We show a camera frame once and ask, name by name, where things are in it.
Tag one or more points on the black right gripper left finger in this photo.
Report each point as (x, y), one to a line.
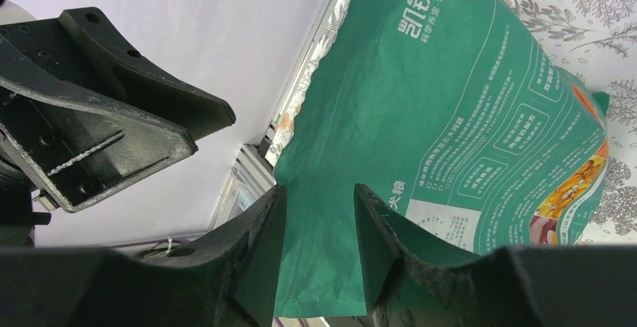
(228, 277)

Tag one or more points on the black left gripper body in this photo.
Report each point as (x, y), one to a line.
(67, 141)

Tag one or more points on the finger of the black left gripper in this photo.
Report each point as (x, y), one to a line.
(149, 144)
(126, 75)

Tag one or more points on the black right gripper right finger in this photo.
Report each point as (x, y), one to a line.
(413, 278)

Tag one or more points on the green dog food bag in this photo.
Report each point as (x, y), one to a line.
(451, 112)

